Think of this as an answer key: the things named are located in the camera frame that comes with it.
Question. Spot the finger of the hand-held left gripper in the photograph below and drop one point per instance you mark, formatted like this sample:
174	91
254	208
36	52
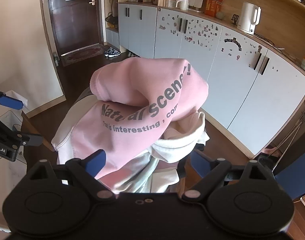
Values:
30	139
10	101

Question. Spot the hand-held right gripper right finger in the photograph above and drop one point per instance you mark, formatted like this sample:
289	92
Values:
200	165

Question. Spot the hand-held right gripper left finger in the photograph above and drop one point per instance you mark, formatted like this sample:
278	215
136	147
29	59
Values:
97	162

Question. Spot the pink sweatshirt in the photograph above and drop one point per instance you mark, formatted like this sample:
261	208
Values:
132	92

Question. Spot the patterned doormat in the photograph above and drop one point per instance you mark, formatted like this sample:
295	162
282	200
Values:
85	53

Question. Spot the grey cabinet with stickers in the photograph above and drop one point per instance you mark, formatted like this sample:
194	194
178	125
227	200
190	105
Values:
242	80

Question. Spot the dark blue panel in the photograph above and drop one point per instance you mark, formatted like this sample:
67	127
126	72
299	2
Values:
297	177

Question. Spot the brown wooden door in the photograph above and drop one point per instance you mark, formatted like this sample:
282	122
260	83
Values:
72	22

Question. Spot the black white sneaker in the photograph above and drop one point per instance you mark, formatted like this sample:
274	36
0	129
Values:
115	51
108	53

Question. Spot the hanging brown coat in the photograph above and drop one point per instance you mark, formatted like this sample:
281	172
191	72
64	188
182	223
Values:
114	2

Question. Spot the white electric kettle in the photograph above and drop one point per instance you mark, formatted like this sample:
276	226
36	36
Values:
247	17

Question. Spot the orange carton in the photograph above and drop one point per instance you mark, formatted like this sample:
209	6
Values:
212	7

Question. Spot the white mug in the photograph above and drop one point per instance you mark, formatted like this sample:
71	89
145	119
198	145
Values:
183	5

